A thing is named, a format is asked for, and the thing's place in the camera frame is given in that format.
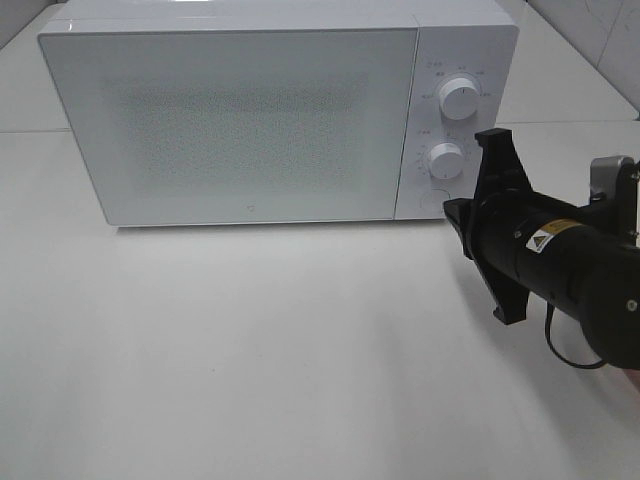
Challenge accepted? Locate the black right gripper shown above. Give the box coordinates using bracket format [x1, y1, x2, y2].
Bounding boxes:
[443, 128, 608, 325]

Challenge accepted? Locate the round white door release button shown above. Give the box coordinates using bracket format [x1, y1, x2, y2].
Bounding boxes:
[420, 189, 450, 219]

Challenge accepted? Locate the white microwave door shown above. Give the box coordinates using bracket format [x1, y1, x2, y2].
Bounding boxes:
[39, 29, 417, 227]

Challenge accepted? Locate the white microwave knob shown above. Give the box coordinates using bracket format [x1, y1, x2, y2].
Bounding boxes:
[427, 142, 464, 180]
[436, 74, 480, 121]

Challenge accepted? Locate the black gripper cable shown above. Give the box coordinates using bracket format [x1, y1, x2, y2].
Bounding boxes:
[543, 303, 609, 371]

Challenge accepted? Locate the white lower microwave knob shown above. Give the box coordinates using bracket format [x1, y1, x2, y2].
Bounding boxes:
[427, 142, 464, 180]

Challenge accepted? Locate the white microwave oven body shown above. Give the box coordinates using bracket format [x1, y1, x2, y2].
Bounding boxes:
[38, 1, 519, 223]

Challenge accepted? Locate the white upper microwave knob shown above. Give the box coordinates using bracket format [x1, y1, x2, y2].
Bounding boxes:
[436, 74, 480, 121]

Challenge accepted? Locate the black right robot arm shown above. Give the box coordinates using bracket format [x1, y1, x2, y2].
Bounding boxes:
[443, 128, 639, 370]

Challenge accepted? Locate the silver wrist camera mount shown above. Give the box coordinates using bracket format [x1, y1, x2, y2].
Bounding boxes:
[588, 155, 639, 246]

